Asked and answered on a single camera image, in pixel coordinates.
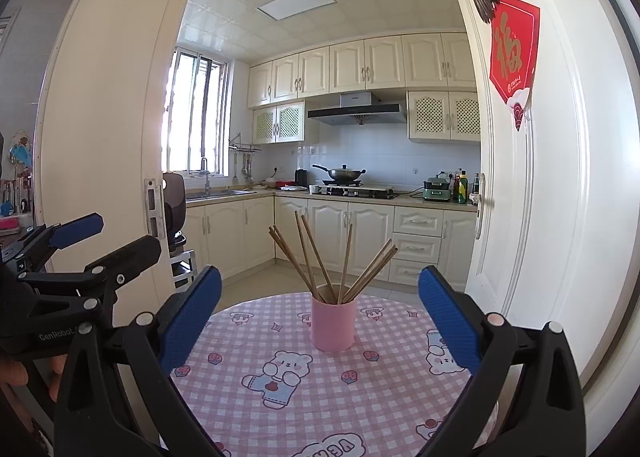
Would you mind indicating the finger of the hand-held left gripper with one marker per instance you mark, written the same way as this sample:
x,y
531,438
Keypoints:
x,y
75,229
137,252

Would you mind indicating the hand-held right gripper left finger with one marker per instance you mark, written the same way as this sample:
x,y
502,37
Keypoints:
x,y
192,322

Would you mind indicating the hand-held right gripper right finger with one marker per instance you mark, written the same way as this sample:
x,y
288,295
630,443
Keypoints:
x,y
447,322

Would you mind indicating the pink cup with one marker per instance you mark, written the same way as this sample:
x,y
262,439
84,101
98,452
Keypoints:
x,y
332,327

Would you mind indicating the bunch of wooden chopsticks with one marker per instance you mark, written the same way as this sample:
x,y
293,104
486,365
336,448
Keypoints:
x,y
345,262

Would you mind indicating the hanging kitchen utensils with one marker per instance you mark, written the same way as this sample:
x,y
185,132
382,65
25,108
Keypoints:
x,y
245,169

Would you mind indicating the person's left hand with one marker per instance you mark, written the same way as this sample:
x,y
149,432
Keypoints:
x,y
12,373

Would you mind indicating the cream cabinet drawer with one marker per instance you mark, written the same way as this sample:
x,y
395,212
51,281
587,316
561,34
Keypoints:
x,y
413,271
418,222
416,248

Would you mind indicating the row of books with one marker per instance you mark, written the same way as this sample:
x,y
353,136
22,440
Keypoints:
x,y
17,194

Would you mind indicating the blue hanging toy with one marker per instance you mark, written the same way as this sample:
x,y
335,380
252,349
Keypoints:
x,y
21,154

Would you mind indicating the cream base cabinet run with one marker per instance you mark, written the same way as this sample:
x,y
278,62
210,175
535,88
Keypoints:
x,y
240,237

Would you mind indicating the steel sink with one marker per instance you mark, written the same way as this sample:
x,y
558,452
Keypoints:
x,y
220,194

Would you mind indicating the steel faucet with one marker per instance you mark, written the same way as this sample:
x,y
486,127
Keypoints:
x,y
205,177

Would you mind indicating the pink checked bear tablecloth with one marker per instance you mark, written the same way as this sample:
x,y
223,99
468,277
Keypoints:
x,y
350,387

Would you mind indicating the green countertop appliance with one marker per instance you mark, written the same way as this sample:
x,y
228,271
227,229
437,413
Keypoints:
x,y
435,191

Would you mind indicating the red bottle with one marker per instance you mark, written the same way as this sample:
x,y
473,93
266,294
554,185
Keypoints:
x,y
455,189

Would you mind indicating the dark sauce bottle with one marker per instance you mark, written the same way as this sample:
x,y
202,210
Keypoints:
x,y
475,192

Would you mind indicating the green bottle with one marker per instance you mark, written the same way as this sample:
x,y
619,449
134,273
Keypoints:
x,y
463,189

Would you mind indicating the kitchen window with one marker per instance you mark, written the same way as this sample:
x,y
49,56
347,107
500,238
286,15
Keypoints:
x,y
197,117

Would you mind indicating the white bowl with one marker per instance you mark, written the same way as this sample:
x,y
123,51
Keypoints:
x,y
270,183

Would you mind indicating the gas stove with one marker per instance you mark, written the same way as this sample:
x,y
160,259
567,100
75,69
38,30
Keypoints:
x,y
360,192

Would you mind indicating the red tray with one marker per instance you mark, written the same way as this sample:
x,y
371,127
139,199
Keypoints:
x,y
285,184

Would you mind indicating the white plate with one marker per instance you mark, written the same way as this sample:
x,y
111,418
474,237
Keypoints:
x,y
293,189

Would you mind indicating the white door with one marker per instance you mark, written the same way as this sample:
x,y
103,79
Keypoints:
x,y
550,187

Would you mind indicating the black kettle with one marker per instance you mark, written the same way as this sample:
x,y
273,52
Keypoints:
x,y
301,178

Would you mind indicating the black wok with lid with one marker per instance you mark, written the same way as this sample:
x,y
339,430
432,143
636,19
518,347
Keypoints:
x,y
342,174

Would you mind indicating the cream lattice door cabinet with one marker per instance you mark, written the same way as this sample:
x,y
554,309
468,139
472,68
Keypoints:
x,y
442,117
277,123

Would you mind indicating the range hood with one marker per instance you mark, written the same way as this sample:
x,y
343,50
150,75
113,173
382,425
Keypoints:
x,y
356,112

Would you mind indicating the red diamond door poster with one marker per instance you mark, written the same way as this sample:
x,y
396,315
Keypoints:
x,y
515,52

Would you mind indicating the ceiling light panel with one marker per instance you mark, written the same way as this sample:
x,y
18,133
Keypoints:
x,y
296,2

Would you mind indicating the white door frame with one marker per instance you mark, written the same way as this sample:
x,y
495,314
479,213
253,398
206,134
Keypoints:
x,y
100,137

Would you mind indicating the wall utensil rack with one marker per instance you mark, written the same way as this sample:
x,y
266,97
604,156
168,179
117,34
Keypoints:
x,y
245,147

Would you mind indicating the cream wall cabinet row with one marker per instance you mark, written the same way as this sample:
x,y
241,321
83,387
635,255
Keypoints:
x,y
350,67

